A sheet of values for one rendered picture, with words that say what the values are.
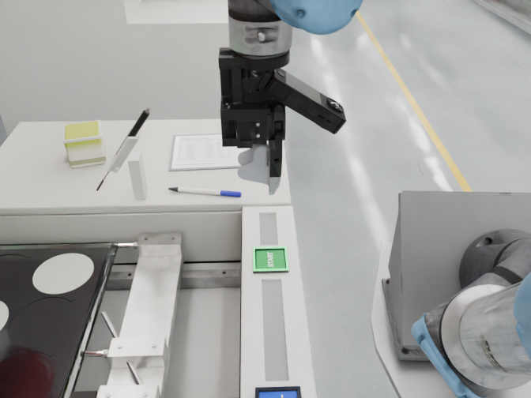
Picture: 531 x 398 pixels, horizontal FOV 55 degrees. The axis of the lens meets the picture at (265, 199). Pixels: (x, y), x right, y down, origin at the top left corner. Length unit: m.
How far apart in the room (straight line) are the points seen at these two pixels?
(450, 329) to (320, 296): 1.49
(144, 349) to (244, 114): 0.38
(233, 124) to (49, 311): 0.44
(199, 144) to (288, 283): 0.45
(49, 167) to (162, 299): 0.40
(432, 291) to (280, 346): 0.29
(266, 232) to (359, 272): 1.37
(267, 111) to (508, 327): 0.36
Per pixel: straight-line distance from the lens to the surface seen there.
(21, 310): 0.92
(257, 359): 0.70
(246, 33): 0.60
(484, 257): 0.84
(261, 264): 0.81
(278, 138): 0.64
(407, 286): 0.86
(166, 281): 0.92
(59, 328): 0.87
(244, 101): 0.65
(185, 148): 1.11
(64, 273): 0.95
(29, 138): 1.26
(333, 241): 2.36
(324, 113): 0.65
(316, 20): 0.48
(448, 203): 0.89
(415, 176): 2.89
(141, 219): 0.98
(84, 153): 1.08
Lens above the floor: 1.52
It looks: 36 degrees down
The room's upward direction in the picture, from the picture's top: straight up
